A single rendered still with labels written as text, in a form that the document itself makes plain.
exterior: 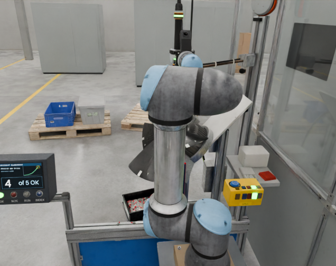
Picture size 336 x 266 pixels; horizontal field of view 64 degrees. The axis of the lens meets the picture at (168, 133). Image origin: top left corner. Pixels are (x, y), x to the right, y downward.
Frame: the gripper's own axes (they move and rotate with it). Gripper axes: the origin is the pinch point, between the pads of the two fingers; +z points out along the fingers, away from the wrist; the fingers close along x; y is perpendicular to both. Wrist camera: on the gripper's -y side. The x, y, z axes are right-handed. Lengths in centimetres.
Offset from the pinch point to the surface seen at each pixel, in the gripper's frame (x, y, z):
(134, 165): -23, 66, 7
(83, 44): -184, 62, 709
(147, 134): -15, 59, 36
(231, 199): 22, 63, -33
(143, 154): -18, 61, 9
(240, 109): 38, 34, 12
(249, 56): 50, 8, 39
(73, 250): -54, 94, -28
